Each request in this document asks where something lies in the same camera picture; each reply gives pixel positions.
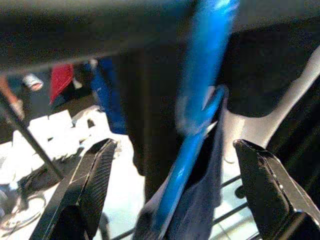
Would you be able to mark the navy blue garment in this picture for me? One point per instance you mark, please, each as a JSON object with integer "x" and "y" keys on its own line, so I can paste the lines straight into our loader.
{"x": 197, "y": 200}

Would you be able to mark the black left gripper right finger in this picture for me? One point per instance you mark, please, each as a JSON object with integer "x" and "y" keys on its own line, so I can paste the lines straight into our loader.
{"x": 265, "y": 190}

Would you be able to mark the red garment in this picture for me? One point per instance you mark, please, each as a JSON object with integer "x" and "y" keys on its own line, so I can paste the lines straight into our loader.
{"x": 60, "y": 80}

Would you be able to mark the blue plastic hanger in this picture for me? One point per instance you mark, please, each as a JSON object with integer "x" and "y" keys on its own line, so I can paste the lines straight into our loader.
{"x": 205, "y": 50}

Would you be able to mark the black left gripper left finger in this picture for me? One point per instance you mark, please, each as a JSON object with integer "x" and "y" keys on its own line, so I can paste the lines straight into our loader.
{"x": 82, "y": 190}

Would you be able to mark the black metal clothes rack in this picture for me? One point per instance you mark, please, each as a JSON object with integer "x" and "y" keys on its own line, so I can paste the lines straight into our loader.
{"x": 25, "y": 130}

